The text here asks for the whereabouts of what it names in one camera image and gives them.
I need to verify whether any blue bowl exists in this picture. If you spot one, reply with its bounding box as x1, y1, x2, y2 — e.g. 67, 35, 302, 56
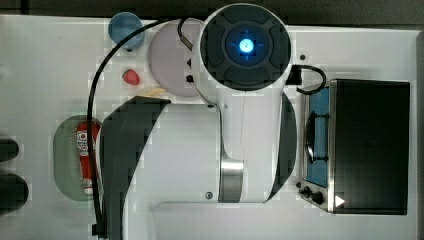
108, 12, 144, 50

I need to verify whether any lilac round plate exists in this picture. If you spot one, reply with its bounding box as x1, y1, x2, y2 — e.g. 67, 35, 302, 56
148, 20, 198, 97

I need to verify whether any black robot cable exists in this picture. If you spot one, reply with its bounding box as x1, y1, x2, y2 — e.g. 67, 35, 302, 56
86, 18, 188, 239

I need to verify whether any red toy strawberry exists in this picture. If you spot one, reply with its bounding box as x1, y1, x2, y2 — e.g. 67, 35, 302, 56
122, 69, 140, 86

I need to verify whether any yellow toy banana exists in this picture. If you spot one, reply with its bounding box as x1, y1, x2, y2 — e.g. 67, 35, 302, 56
145, 87, 166, 97

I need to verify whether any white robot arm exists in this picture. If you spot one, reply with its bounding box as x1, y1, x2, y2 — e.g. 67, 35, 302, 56
98, 3, 297, 240

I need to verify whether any black toaster oven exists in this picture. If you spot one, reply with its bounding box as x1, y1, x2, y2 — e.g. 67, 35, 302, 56
297, 79, 410, 215

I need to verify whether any red ketchup bottle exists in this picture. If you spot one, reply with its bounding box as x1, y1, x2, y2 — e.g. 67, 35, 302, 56
76, 122, 93, 196

